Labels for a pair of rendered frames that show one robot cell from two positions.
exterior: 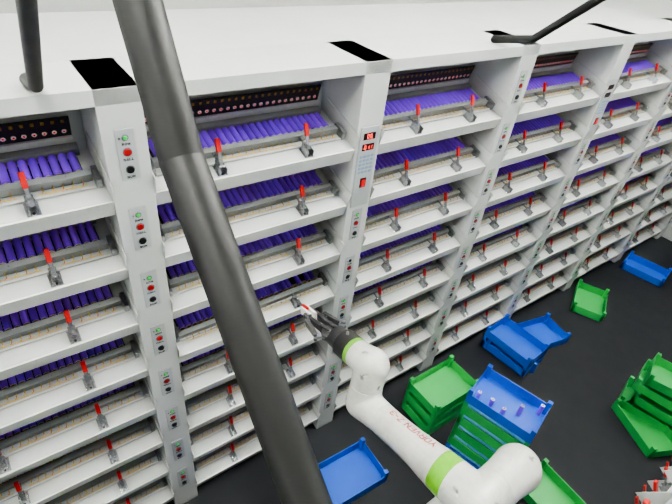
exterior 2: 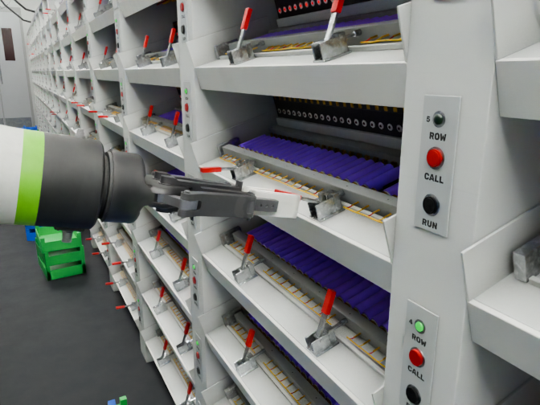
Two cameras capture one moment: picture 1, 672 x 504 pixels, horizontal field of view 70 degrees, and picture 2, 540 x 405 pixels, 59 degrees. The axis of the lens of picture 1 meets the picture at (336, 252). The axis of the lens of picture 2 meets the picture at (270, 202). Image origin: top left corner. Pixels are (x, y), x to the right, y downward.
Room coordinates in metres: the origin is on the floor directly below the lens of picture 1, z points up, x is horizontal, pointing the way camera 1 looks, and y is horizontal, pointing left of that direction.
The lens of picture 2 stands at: (1.33, -0.50, 1.08)
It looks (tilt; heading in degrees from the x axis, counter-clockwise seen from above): 15 degrees down; 102
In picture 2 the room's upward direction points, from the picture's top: straight up
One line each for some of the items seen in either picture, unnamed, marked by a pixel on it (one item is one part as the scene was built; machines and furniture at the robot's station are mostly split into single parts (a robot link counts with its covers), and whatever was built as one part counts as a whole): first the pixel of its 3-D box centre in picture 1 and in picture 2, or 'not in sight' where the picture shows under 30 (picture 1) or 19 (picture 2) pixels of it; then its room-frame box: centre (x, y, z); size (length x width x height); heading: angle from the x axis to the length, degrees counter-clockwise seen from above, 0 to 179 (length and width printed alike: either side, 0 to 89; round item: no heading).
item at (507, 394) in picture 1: (508, 401); not in sight; (1.33, -0.82, 0.44); 0.30 x 0.20 x 0.08; 55
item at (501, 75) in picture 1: (451, 233); not in sight; (1.91, -0.53, 0.88); 0.20 x 0.09 x 1.75; 39
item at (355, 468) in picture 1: (347, 473); not in sight; (1.14, -0.18, 0.04); 0.30 x 0.20 x 0.08; 127
